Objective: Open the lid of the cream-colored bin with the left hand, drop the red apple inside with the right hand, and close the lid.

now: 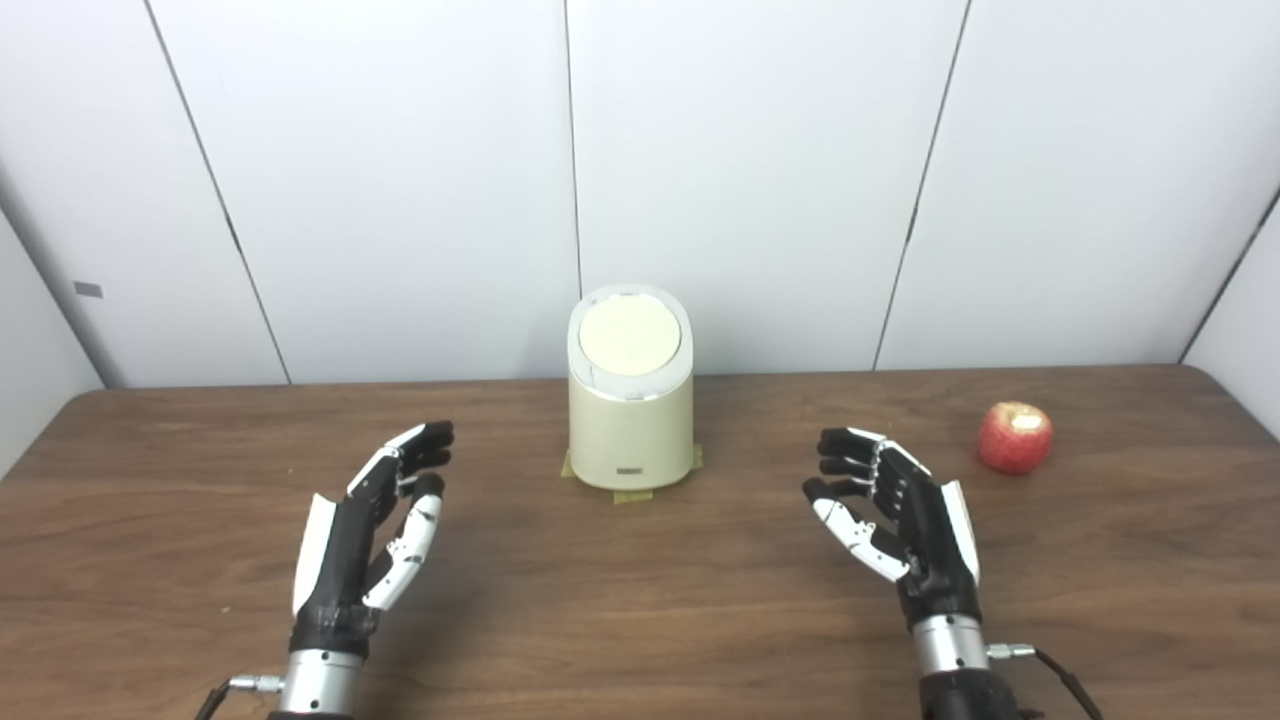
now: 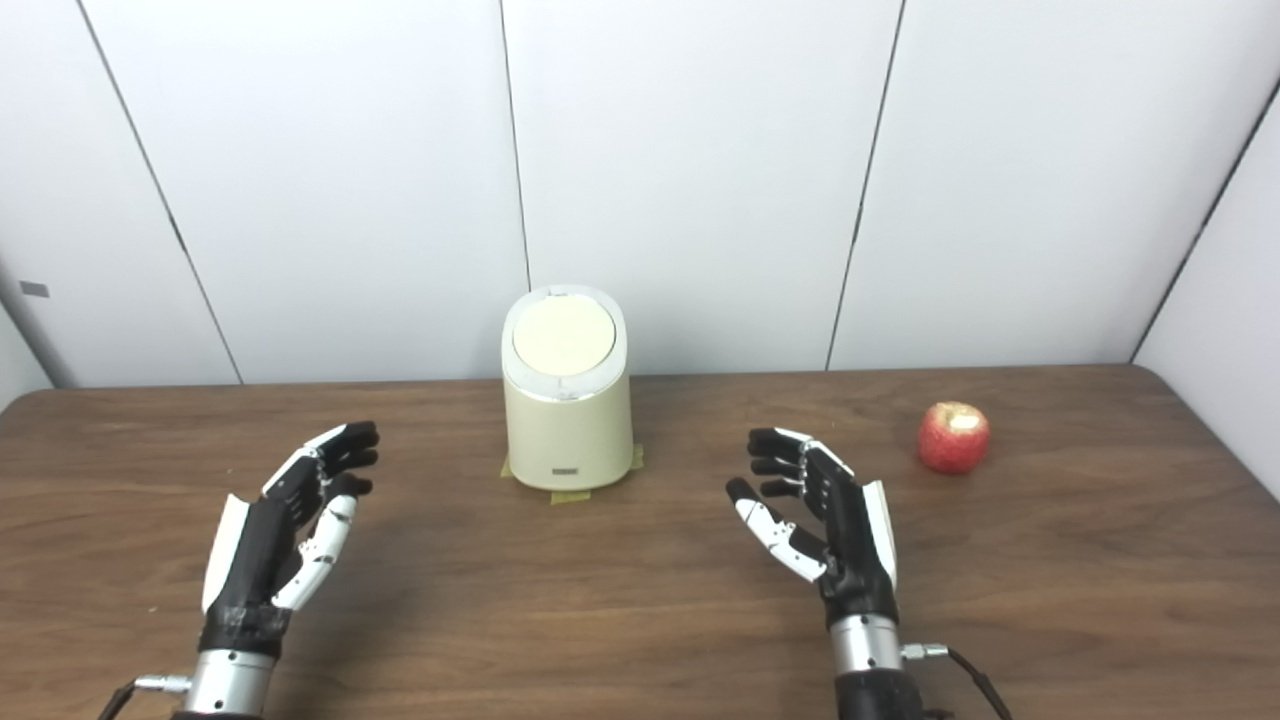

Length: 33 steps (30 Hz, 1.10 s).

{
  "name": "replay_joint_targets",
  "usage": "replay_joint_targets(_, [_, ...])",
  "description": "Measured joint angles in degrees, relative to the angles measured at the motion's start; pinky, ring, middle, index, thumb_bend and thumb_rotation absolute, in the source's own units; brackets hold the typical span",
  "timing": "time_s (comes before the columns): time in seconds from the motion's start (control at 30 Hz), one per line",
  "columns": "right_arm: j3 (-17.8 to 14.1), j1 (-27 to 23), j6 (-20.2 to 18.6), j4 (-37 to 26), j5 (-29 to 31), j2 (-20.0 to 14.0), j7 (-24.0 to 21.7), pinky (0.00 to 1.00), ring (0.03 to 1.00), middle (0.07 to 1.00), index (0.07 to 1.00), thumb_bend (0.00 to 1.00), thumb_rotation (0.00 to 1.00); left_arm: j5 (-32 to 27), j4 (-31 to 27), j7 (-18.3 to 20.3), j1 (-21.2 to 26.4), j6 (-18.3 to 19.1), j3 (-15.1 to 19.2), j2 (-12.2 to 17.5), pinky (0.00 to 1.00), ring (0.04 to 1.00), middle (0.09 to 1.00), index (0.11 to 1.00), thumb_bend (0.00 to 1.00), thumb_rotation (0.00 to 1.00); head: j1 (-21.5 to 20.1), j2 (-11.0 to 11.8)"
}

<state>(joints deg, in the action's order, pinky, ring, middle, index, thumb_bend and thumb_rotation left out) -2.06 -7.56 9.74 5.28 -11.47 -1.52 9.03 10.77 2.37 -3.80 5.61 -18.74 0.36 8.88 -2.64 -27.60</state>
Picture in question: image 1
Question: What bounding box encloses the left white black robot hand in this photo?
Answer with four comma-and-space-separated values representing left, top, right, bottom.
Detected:
291, 421, 456, 658

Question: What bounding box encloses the cream round bin lid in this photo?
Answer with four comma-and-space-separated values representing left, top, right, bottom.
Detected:
578, 296, 683, 378

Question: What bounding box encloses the cream-colored bin body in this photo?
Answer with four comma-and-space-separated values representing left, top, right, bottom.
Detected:
567, 285, 696, 491

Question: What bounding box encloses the red apple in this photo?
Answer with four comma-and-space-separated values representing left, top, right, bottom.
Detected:
978, 402, 1055, 475

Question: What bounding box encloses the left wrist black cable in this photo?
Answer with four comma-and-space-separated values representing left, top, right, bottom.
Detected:
195, 675, 286, 720

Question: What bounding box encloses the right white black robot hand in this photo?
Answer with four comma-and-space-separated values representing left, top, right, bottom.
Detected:
802, 427, 986, 631

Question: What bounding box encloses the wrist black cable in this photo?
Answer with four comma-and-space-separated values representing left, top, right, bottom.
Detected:
195, 675, 286, 720
988, 643, 1106, 720

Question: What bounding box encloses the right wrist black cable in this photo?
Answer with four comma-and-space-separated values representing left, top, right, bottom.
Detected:
988, 643, 1106, 720

